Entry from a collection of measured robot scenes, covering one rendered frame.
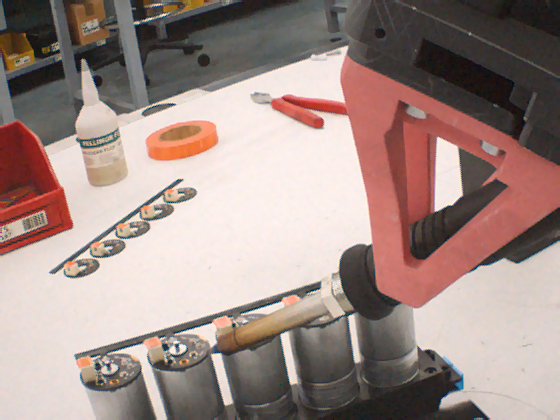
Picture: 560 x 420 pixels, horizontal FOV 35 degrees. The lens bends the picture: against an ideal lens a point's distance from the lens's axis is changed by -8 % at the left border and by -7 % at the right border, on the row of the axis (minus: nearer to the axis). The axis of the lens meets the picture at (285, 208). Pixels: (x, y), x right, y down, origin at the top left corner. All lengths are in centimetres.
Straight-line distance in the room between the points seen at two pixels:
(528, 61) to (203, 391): 20
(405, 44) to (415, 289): 9
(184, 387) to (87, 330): 18
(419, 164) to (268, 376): 12
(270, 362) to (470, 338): 13
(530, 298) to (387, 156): 25
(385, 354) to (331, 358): 2
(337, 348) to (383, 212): 12
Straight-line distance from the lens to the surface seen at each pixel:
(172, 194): 65
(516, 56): 19
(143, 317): 51
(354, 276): 28
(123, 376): 34
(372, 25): 20
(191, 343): 36
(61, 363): 49
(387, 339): 37
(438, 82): 22
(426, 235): 27
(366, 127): 23
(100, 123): 70
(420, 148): 28
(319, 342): 36
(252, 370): 35
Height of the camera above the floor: 99
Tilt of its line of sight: 23 degrees down
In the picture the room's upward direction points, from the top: 10 degrees counter-clockwise
